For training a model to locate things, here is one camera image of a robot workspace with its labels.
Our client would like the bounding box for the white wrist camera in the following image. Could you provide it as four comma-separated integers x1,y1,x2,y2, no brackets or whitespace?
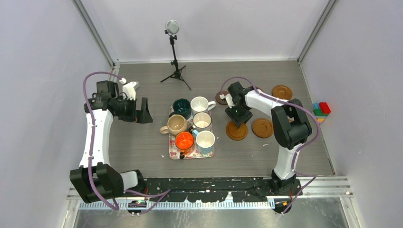
219,92,235,108
119,78,140,101

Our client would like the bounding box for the dark brown wooden coaster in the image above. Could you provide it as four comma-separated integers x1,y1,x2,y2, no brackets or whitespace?
215,91,228,105

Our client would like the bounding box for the beige mug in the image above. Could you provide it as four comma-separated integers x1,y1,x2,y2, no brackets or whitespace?
160,114,188,136

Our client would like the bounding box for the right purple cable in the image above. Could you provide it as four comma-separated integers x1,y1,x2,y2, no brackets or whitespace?
220,76,322,215

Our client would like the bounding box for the white mug blue base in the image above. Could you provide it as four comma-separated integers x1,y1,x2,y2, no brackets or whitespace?
190,96,216,115

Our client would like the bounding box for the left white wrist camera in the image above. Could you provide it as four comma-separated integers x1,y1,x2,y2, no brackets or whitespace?
119,78,140,101

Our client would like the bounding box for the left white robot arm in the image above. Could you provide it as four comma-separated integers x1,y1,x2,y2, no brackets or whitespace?
69,81,153,203

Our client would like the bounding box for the microphone on black tripod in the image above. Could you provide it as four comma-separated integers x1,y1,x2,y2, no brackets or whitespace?
160,19,192,90

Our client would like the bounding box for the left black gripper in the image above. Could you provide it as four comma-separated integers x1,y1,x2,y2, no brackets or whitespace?
115,95,152,124

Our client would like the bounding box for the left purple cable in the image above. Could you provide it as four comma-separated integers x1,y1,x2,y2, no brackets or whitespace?
82,71,171,215

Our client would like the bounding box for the white mug brown rim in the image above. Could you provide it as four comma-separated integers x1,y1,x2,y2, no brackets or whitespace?
192,112,212,131

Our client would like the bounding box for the white light blue mug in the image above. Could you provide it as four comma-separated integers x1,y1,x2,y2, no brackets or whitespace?
193,130,216,154

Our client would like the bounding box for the floral serving tray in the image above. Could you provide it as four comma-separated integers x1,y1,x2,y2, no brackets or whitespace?
168,105,215,161

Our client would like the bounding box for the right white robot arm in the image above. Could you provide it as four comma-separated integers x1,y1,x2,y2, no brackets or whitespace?
219,82,312,195

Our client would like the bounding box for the purple cable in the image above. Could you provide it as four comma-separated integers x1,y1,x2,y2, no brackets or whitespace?
220,76,322,215
82,71,171,215

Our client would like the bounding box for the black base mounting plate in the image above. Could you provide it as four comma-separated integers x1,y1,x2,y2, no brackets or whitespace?
131,177,302,203

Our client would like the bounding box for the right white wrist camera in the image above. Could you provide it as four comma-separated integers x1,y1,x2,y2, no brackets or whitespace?
219,92,235,108

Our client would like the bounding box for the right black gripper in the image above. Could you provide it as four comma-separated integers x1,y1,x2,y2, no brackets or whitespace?
226,102,253,128

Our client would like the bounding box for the dark green mug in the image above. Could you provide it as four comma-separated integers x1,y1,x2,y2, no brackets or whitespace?
173,98,192,119

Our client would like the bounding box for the colourful toy block stack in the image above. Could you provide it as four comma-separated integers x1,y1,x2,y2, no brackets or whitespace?
313,102,331,124

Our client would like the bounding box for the orange mug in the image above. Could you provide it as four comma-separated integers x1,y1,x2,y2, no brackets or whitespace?
174,132,195,155

